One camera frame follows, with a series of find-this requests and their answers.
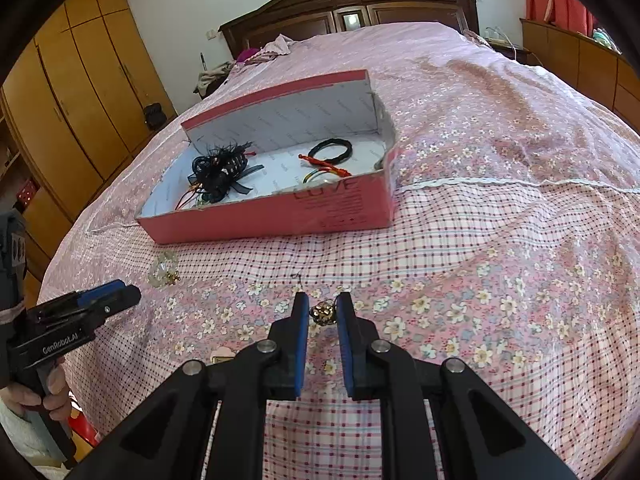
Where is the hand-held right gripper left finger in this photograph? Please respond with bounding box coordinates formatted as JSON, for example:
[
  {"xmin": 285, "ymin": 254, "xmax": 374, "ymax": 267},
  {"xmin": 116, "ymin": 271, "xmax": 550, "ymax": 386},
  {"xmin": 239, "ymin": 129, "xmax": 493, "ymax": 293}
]
[{"xmin": 62, "ymin": 291, "xmax": 308, "ymax": 480}]

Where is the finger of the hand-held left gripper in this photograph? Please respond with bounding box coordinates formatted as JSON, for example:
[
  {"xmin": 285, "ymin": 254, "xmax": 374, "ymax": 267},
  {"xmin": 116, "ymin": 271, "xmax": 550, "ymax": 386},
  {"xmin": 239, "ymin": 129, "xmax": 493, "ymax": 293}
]
[
  {"xmin": 75, "ymin": 285, "xmax": 142, "ymax": 332},
  {"xmin": 30, "ymin": 280, "xmax": 127, "ymax": 319}
]

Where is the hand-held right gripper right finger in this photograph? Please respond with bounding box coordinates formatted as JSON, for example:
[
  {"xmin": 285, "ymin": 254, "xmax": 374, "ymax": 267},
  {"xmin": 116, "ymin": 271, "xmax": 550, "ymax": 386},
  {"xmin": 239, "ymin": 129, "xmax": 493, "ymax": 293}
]
[{"xmin": 335, "ymin": 291, "xmax": 581, "ymax": 480}]

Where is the gold ring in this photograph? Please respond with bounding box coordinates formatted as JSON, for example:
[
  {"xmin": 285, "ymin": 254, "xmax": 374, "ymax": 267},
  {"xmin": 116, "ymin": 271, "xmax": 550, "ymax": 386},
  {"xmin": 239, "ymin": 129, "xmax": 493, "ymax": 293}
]
[{"xmin": 310, "ymin": 301, "xmax": 337, "ymax": 326}]

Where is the crystal flower hairpin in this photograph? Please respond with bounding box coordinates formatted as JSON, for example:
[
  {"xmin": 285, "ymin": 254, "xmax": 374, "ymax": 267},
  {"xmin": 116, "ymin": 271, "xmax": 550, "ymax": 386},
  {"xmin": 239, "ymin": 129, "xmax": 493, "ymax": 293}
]
[{"xmin": 148, "ymin": 251, "xmax": 182, "ymax": 288}]

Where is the pink cardboard box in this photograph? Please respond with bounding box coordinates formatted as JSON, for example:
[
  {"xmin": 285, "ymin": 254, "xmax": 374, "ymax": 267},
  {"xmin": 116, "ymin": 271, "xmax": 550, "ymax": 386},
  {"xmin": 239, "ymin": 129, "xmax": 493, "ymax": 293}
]
[{"xmin": 135, "ymin": 70, "xmax": 397, "ymax": 245}]

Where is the green bead red cord pendant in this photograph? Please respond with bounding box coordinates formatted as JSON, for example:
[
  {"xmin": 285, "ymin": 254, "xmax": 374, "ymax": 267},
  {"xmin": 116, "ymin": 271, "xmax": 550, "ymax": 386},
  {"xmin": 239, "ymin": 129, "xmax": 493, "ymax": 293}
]
[{"xmin": 175, "ymin": 185, "xmax": 211, "ymax": 209}]

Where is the black feather hair clip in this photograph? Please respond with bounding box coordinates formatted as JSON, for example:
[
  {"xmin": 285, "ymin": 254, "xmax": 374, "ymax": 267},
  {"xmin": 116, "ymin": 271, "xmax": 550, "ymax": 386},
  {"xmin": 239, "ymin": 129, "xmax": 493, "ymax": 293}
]
[{"xmin": 187, "ymin": 141, "xmax": 266, "ymax": 205}]

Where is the rainbow and red cord bracelet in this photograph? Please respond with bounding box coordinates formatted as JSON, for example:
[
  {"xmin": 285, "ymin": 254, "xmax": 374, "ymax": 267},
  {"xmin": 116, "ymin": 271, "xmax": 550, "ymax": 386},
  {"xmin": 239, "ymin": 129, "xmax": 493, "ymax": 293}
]
[{"xmin": 298, "ymin": 154, "xmax": 353, "ymax": 186}]

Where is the black hair tie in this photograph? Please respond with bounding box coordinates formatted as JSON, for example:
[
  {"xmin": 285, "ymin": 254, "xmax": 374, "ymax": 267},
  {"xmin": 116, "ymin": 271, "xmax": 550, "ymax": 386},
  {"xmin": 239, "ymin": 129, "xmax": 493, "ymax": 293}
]
[{"xmin": 307, "ymin": 137, "xmax": 353, "ymax": 166}]

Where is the person's left hand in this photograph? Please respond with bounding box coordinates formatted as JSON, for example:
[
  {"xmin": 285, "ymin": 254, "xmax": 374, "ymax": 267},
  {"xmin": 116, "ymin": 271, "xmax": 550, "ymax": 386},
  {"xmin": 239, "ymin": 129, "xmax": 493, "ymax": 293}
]
[{"xmin": 0, "ymin": 358, "xmax": 73, "ymax": 418}]

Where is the red plastic object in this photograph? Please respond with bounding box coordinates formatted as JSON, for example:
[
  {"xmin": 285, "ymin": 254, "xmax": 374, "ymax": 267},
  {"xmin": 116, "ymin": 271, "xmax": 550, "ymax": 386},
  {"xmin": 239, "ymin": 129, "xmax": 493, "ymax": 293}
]
[{"xmin": 67, "ymin": 410, "xmax": 103, "ymax": 448}]

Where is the red patterned box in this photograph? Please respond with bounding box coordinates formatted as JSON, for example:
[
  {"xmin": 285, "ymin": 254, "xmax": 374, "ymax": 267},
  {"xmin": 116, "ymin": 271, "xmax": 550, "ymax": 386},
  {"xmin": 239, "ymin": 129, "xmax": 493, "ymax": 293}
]
[{"xmin": 17, "ymin": 180, "xmax": 41, "ymax": 206}]

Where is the black bag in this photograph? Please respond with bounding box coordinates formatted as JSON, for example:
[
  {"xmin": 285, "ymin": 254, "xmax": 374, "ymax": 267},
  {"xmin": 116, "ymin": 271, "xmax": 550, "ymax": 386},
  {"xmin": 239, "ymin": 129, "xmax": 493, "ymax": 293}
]
[{"xmin": 142, "ymin": 103, "xmax": 167, "ymax": 130}]

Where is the wooden wardrobe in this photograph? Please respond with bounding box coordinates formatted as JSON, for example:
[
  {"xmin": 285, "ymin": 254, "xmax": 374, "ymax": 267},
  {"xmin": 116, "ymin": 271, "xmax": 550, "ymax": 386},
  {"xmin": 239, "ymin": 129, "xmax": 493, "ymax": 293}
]
[{"xmin": 0, "ymin": 0, "xmax": 177, "ymax": 306}]

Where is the pile of clothes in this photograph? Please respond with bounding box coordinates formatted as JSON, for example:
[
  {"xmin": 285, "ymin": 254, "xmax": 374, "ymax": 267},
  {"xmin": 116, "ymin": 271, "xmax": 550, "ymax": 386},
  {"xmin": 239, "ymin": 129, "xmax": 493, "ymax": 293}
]
[{"xmin": 195, "ymin": 61, "xmax": 233, "ymax": 98}]

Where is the light pink garment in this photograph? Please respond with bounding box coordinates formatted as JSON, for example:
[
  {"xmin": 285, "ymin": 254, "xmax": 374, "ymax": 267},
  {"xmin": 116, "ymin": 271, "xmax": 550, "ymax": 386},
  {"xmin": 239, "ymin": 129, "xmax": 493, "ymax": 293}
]
[{"xmin": 255, "ymin": 34, "xmax": 293, "ymax": 63}]

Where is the dark wooden headboard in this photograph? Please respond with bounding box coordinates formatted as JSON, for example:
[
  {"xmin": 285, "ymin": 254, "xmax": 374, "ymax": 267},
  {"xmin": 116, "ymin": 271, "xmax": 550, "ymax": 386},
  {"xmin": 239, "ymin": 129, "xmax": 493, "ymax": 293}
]
[{"xmin": 218, "ymin": 0, "xmax": 480, "ymax": 61}]

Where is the dark wooden nightstand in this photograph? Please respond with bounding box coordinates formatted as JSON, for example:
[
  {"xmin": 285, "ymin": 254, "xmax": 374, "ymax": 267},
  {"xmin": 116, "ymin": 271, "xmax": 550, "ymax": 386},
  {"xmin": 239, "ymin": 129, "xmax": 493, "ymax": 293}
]
[{"xmin": 500, "ymin": 42, "xmax": 541, "ymax": 66}]

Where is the wooden side cabinet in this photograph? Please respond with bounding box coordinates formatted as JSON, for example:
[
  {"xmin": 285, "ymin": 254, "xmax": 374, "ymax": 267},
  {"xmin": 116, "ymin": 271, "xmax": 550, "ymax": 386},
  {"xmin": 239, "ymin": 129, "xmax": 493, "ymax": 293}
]
[{"xmin": 520, "ymin": 17, "xmax": 640, "ymax": 133}]

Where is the knitted plush toy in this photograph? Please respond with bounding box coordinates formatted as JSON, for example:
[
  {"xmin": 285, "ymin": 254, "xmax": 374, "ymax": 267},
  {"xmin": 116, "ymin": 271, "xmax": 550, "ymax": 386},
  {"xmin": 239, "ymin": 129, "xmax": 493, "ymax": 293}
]
[{"xmin": 592, "ymin": 27, "xmax": 621, "ymax": 51}]

